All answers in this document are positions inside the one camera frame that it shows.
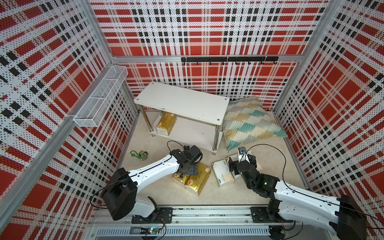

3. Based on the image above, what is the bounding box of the green circuit board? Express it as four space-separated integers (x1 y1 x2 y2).
140 228 161 235

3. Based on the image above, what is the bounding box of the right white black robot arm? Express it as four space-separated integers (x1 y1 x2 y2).
226 154 367 240

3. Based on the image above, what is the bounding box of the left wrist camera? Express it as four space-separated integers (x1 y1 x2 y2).
183 145 203 164

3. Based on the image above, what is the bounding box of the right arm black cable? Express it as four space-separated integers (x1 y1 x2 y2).
244 143 384 229

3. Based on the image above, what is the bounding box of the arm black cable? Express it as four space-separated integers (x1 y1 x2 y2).
244 143 384 229
89 140 185 210

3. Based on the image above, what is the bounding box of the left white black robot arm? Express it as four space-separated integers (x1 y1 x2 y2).
101 146 203 223

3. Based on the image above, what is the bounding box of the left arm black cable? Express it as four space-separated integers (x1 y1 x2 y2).
89 140 185 210

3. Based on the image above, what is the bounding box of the green figure keychain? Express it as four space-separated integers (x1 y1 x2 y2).
130 150 148 161

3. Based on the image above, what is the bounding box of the black wall hook rail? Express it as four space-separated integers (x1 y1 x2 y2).
181 56 279 64

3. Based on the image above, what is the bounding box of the white wire mesh basket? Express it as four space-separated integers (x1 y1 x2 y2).
74 66 128 128

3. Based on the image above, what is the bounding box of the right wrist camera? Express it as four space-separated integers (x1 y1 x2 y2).
238 147 247 155

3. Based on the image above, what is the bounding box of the white two-tier shelf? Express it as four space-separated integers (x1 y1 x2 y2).
134 82 230 155

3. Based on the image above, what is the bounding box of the gold tissue pack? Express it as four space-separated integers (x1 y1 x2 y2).
156 112 177 136
172 173 190 188
185 163 212 196

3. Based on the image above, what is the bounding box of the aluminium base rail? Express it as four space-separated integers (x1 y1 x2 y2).
85 205 337 240

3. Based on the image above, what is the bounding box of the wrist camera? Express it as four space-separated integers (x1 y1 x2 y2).
238 147 247 155
183 145 203 164

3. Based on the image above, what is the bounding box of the green gold patterned cushion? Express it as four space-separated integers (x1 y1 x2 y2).
223 96 288 151

